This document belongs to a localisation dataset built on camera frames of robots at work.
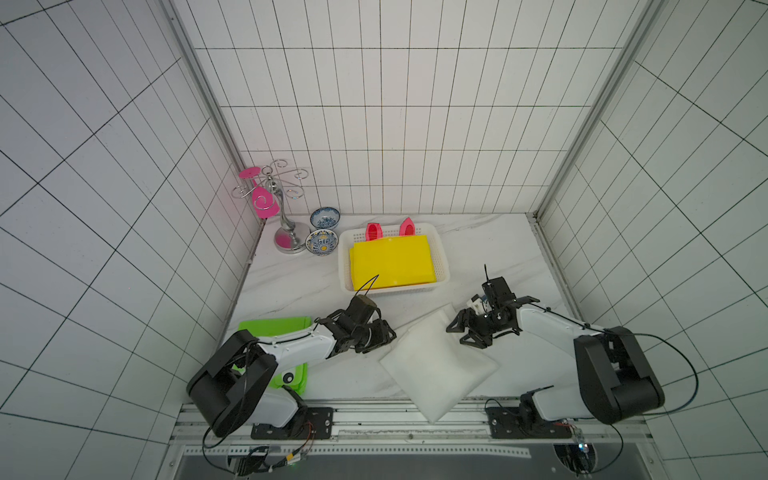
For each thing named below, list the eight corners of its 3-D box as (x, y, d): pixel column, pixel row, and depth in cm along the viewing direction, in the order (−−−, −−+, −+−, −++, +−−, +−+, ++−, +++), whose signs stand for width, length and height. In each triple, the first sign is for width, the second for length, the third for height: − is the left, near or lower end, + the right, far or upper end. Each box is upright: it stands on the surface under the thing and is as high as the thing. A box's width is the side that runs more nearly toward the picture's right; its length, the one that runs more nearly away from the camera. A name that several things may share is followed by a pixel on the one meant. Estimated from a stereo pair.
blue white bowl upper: (310, 228, 116) (308, 223, 114) (313, 212, 122) (312, 207, 120) (338, 228, 116) (337, 223, 114) (340, 212, 122) (339, 207, 120)
